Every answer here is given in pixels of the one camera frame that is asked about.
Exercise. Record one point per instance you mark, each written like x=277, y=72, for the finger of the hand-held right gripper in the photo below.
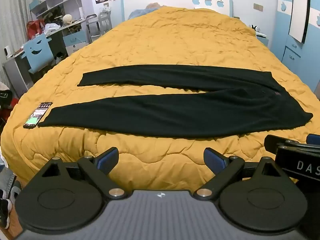
x=313, y=139
x=280, y=141

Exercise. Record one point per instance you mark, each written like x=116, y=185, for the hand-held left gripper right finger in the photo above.
x=212, y=158

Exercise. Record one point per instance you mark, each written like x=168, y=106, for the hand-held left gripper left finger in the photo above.
x=109, y=156

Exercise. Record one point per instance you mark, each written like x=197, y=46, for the black pants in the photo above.
x=175, y=112

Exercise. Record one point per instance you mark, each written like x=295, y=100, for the black smartphone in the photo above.
x=37, y=115

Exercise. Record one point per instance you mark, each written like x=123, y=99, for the blue and white wardrobe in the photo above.
x=313, y=55

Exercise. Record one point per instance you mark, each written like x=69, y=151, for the bedside nightstand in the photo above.
x=263, y=40

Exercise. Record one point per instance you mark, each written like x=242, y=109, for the black and white bedside item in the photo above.
x=255, y=27

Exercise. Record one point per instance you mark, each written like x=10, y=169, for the black and white shoe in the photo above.
x=3, y=212

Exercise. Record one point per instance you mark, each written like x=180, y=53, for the blue drawer cabinet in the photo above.
x=73, y=42

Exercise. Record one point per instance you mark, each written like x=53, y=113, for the black bag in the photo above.
x=4, y=96

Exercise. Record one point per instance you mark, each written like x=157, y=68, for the yellow quilted blanket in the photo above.
x=175, y=42

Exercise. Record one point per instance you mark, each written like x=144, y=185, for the white cluttered desk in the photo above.
x=15, y=72

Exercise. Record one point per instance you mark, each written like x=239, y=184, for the blue smiley face chair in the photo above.
x=37, y=52

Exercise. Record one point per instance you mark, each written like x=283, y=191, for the grey metal cart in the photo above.
x=92, y=26

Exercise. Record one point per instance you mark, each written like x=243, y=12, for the white plastic bag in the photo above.
x=52, y=28

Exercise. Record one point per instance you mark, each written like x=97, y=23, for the white round ball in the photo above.
x=67, y=19

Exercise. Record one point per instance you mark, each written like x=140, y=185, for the small white desk device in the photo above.
x=7, y=51

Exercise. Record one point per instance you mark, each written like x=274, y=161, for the red bag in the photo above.
x=33, y=28

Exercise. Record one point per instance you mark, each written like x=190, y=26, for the blue pillow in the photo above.
x=142, y=11

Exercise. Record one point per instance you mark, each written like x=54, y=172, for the white and blue headboard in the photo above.
x=175, y=1

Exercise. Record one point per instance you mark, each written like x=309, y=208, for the white panel with black frame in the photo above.
x=298, y=10

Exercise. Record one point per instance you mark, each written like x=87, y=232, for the brown wall socket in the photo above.
x=258, y=7

